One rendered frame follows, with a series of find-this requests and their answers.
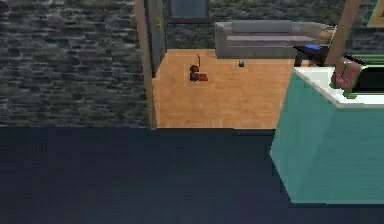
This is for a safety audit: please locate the teal kitchen cabinet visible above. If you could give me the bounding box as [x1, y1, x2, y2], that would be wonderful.
[269, 65, 384, 205]

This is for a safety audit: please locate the red and black vacuum cleaner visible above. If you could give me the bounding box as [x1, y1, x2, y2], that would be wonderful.
[188, 53, 209, 83]

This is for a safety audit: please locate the grey sofa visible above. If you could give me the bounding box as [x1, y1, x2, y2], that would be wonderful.
[214, 19, 336, 60]

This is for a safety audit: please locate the dark framed window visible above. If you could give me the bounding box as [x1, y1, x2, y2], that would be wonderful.
[166, 0, 211, 24]

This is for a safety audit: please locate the dark coffee table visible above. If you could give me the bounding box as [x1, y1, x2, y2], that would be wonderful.
[292, 44, 332, 68]

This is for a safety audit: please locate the tan sofa cushion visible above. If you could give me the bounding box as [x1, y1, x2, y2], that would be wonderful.
[316, 29, 336, 44]

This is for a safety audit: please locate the pink and green dish sponge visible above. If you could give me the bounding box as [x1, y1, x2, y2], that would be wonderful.
[329, 57, 367, 100]

